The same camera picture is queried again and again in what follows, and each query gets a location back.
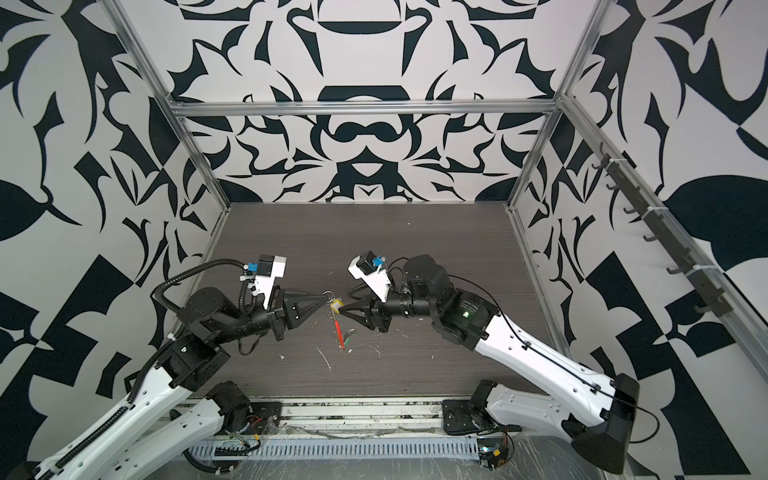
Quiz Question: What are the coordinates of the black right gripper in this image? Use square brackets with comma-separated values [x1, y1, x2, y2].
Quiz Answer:
[341, 279, 444, 333]

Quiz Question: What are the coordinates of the red key tag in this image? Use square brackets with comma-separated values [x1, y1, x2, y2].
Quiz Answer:
[334, 320, 345, 350]

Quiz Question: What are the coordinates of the yellow key tag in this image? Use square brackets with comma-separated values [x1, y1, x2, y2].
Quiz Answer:
[330, 300, 344, 314]

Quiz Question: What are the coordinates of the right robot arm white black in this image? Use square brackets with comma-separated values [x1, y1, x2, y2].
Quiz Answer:
[338, 251, 643, 475]

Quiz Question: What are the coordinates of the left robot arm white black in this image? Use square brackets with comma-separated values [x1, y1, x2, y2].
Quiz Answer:
[8, 256, 328, 479]

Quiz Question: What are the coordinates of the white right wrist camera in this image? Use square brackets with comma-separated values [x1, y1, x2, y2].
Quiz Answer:
[348, 251, 392, 302]

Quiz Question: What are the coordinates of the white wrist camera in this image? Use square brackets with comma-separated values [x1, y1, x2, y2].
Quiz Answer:
[239, 255, 287, 309]
[348, 251, 392, 302]

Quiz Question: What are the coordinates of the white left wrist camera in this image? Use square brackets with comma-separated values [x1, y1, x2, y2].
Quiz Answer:
[239, 255, 287, 309]

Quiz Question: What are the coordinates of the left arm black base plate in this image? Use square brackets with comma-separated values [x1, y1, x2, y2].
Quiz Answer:
[241, 401, 283, 435]

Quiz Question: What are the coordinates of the white slotted cable duct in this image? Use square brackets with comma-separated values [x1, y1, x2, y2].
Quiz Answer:
[190, 437, 480, 461]

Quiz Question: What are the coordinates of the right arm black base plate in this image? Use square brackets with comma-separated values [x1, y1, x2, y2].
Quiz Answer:
[441, 399, 493, 436]

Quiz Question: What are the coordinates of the aluminium frame crossbar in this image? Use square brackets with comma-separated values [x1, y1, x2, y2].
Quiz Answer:
[170, 99, 556, 118]

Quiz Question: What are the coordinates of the black wall hook rail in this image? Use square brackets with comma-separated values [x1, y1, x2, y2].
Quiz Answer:
[593, 143, 734, 318]

